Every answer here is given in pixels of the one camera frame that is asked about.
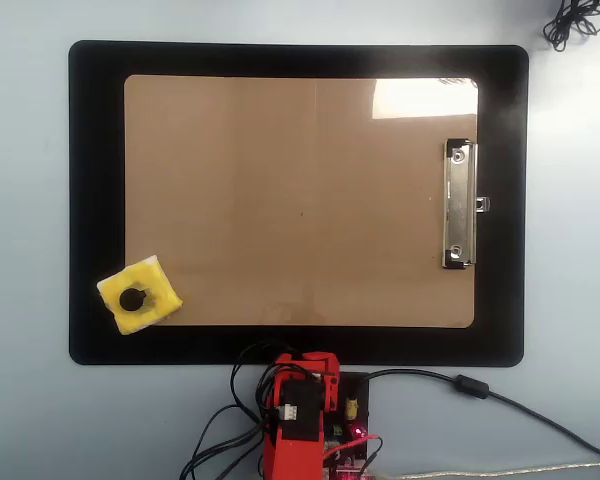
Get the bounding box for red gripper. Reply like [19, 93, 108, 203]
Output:
[274, 351, 342, 387]

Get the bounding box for yellow sponge with black knob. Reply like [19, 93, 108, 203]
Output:
[95, 253, 185, 337]

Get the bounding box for black power cable with ferrite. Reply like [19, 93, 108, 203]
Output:
[348, 368, 600, 461]

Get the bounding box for brown clipboard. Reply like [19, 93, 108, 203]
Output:
[123, 74, 480, 330]

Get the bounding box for black controller board base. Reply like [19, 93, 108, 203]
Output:
[322, 371, 372, 480]

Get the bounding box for black servo cables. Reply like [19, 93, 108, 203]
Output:
[178, 338, 287, 480]

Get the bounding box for tangled black cable bundle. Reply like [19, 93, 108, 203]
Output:
[542, 0, 600, 53]

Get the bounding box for metal clipboard clip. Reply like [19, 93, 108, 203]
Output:
[440, 137, 492, 271]

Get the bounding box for red wire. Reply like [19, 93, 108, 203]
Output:
[323, 435, 384, 465]

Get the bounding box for black mat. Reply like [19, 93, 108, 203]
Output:
[67, 39, 530, 368]

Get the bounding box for silver USB cable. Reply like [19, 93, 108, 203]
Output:
[372, 461, 600, 480]

